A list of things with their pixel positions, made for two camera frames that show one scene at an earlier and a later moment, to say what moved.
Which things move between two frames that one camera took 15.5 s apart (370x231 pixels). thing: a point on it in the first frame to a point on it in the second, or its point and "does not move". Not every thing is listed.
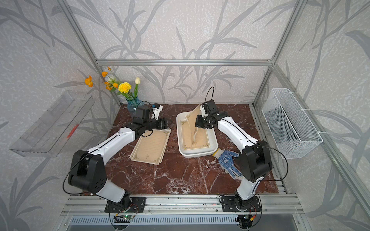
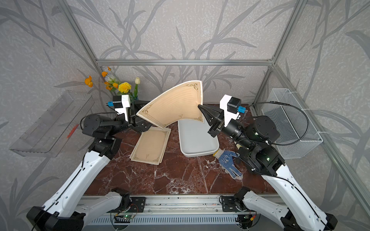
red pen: [72, 131] does not move
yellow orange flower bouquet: [112, 84] does not move
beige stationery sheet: [192, 117] to [150, 147]
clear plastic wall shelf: [46, 137] does not move
